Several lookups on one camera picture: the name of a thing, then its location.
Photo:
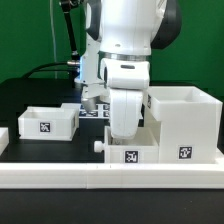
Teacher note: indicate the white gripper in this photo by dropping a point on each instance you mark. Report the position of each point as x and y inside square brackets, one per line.
[125, 109]

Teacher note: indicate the white drawer front with knob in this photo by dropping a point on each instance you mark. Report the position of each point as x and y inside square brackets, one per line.
[143, 148]

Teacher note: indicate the white drawer cabinet box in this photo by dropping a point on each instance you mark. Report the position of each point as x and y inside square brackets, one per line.
[185, 122]

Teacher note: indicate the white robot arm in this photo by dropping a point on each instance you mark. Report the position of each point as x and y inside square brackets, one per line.
[121, 35]

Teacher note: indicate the white drawer rear with tag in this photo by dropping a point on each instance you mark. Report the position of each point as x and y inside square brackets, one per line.
[48, 123]

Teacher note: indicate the white base tag plate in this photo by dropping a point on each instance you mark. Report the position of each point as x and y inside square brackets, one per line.
[101, 111]

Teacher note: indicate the white U-shaped fence wall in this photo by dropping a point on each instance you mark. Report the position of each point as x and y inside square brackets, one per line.
[95, 176]

